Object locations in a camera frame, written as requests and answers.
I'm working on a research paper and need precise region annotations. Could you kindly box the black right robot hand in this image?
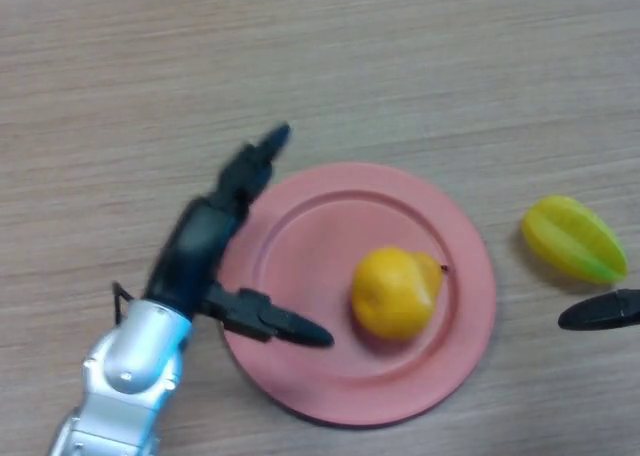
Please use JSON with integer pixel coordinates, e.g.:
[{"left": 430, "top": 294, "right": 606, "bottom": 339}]
[{"left": 557, "top": 288, "right": 640, "bottom": 332}]

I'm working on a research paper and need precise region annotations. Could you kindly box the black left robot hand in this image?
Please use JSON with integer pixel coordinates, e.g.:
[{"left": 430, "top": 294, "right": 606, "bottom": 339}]
[{"left": 142, "top": 121, "right": 335, "bottom": 348}]

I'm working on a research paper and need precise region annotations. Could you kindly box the yellow orange pear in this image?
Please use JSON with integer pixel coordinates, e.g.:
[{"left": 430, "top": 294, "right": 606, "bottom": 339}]
[{"left": 351, "top": 246, "right": 448, "bottom": 341}]

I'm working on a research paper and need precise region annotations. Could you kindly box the pink round plate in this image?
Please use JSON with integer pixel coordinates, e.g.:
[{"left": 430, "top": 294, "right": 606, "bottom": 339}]
[{"left": 221, "top": 162, "right": 498, "bottom": 425}]

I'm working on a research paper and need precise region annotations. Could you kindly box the yellow green starfruit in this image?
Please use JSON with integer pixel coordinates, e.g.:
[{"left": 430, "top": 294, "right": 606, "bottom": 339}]
[{"left": 521, "top": 194, "right": 629, "bottom": 285}]

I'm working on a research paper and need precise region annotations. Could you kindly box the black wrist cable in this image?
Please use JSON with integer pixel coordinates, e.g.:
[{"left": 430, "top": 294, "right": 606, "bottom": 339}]
[{"left": 111, "top": 281, "right": 135, "bottom": 327}]

